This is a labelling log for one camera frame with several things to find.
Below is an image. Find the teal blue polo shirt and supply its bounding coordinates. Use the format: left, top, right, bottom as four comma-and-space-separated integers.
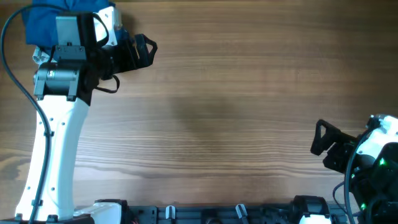
22, 0, 129, 49

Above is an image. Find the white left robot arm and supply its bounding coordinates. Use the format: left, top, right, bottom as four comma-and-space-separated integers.
9, 34, 157, 223

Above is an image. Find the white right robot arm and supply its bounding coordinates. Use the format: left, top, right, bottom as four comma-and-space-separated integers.
288, 114, 397, 223

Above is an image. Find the light grey folded garment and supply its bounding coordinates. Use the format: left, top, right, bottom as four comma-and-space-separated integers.
32, 47, 52, 66

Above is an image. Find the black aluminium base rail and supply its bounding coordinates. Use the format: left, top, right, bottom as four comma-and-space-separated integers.
129, 203, 289, 224

